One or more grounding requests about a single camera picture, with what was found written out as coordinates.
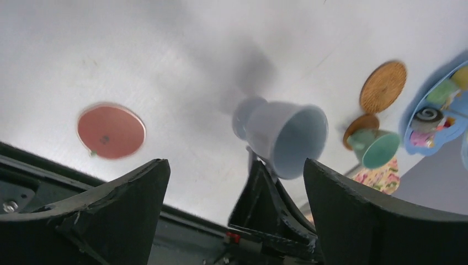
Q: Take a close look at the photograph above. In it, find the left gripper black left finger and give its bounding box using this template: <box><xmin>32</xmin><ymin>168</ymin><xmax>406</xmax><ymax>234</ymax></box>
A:
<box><xmin>1</xmin><ymin>159</ymin><xmax>171</xmax><ymax>264</ymax></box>

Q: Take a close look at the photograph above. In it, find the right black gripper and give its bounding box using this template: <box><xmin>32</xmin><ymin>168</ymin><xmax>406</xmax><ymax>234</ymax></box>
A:
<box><xmin>203</xmin><ymin>147</ymin><xmax>324</xmax><ymax>264</ymax></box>

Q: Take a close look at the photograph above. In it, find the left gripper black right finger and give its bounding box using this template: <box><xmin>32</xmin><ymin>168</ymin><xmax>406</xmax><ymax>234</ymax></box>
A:
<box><xmin>304</xmin><ymin>159</ymin><xmax>467</xmax><ymax>264</ymax></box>

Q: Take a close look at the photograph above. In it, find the light blue mug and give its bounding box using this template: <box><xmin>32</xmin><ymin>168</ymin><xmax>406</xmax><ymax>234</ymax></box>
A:
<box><xmin>232</xmin><ymin>97</ymin><xmax>328</xmax><ymax>179</ymax></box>

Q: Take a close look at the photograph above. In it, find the green teacup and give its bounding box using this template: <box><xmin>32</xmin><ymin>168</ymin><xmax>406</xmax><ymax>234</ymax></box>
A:
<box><xmin>346</xmin><ymin>129</ymin><xmax>401</xmax><ymax>169</ymax></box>

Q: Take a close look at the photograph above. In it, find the red apple coaster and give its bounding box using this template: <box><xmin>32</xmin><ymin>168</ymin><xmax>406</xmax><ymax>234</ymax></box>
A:
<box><xmin>76</xmin><ymin>102</ymin><xmax>146</xmax><ymax>160</ymax></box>

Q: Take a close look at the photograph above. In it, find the orange round coaster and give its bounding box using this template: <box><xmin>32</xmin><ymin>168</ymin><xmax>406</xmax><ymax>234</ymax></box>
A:
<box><xmin>342</xmin><ymin>114</ymin><xmax>380</xmax><ymax>151</ymax></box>

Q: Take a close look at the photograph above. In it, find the pink cupcake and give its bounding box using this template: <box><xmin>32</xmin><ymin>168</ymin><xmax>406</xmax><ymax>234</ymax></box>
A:
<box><xmin>409</xmin><ymin>131</ymin><xmax>435</xmax><ymax>149</ymax></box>

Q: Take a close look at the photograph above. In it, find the chocolate slice cake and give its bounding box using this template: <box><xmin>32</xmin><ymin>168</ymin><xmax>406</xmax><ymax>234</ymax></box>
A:
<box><xmin>410</xmin><ymin>107</ymin><xmax>446</xmax><ymax>133</ymax></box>

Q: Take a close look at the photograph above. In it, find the woven rattan coaster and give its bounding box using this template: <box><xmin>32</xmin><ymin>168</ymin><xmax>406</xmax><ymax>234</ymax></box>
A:
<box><xmin>359</xmin><ymin>60</ymin><xmax>407</xmax><ymax>114</ymax></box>

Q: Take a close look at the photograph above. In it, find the floral serving tray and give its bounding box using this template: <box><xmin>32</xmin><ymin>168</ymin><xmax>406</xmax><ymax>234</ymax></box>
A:
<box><xmin>352</xmin><ymin>156</ymin><xmax>400</xmax><ymax>194</ymax></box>

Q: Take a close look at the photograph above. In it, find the blue three-tier cake stand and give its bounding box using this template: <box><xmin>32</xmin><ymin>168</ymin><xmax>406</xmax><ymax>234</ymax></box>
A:
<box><xmin>403</xmin><ymin>61</ymin><xmax>467</xmax><ymax>157</ymax></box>

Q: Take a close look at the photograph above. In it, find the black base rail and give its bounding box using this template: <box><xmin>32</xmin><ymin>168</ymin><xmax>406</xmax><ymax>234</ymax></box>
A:
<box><xmin>1</xmin><ymin>144</ymin><xmax>225</xmax><ymax>264</ymax></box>

